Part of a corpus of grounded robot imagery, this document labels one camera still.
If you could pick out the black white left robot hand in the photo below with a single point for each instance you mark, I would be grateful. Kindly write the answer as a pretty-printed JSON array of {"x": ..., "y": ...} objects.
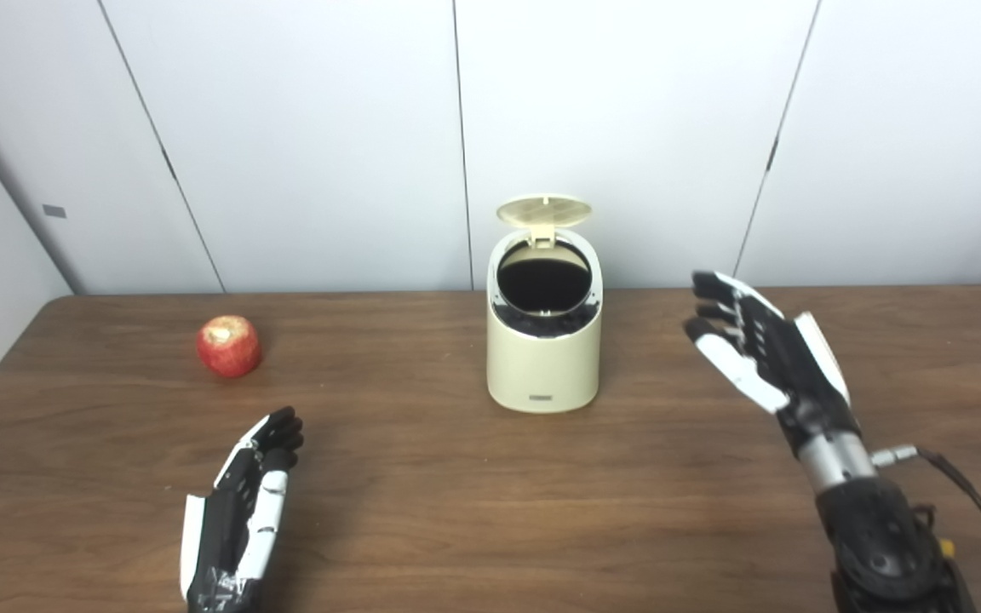
[{"x": 231, "y": 528}]

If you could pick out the black wall panel hinge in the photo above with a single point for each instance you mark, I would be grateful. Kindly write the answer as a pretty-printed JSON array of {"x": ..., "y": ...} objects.
[
  {"x": 169, "y": 165},
  {"x": 771, "y": 155}
]

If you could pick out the red apple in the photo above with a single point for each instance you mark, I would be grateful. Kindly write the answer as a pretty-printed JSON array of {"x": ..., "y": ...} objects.
[{"x": 229, "y": 349}]

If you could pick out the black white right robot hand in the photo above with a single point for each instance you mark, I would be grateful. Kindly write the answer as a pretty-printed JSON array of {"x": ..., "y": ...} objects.
[{"x": 784, "y": 358}]

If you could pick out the round cream bin lid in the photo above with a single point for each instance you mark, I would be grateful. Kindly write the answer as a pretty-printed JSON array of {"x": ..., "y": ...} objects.
[{"x": 543, "y": 210}]

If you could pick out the cream-colored bin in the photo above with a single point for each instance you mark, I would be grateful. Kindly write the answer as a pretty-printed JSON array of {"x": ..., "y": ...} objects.
[{"x": 543, "y": 370}]

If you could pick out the small grey wall label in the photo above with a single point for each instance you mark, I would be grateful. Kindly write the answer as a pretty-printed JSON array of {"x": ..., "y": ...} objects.
[{"x": 54, "y": 211}]

